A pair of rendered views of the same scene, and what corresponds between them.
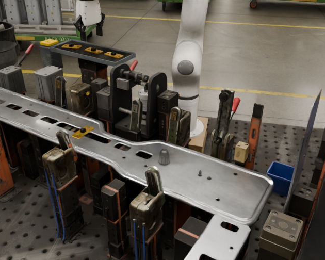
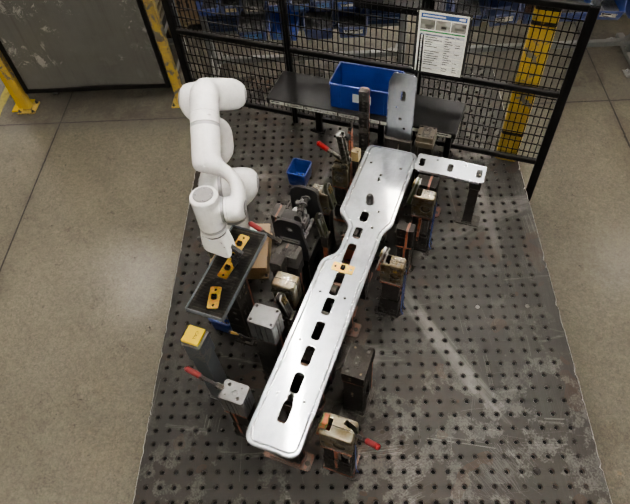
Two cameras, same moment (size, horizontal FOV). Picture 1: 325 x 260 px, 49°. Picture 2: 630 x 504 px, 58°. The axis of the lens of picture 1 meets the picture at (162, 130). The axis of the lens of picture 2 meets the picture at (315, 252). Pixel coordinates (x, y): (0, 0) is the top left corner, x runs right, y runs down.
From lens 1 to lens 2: 2.24 m
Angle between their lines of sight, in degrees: 68
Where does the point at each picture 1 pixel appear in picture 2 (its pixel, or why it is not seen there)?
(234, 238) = (430, 159)
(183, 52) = (249, 175)
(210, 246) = (440, 168)
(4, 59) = not seen: outside the picture
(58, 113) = (313, 303)
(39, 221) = (388, 337)
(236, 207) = (404, 160)
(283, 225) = (426, 131)
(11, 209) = (381, 370)
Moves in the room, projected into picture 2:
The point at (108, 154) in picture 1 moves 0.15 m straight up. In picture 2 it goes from (371, 239) to (372, 214)
